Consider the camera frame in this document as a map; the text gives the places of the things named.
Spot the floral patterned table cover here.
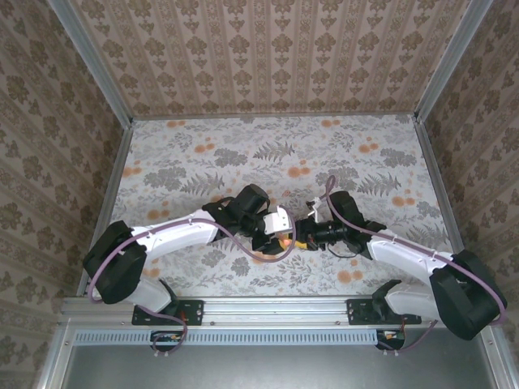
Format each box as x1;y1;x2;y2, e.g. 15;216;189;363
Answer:
87;114;467;297

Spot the grey metal sheet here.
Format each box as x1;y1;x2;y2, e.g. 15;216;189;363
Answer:
60;344;502;389

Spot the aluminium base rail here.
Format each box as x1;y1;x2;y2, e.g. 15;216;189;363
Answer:
60;297;439;328

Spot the grey slotted cable duct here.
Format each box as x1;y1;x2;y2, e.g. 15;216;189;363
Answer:
75;328;378;346

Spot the thin aluminium table rail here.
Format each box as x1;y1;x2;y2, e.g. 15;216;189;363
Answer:
130;113;418;122

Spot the aluminium table side rail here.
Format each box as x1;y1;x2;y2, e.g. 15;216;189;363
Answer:
76;119;135;299
412;115;482;295

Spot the black controller board with wires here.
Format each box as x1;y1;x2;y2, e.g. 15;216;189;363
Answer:
150;330;184;350
375;328;406;350

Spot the aluminium frame post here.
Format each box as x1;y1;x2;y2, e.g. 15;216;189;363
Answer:
413;0;495;125
47;0;135;127

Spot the aluminium frame bar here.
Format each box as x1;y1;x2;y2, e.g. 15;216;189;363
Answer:
480;327;519;389
38;327;76;389

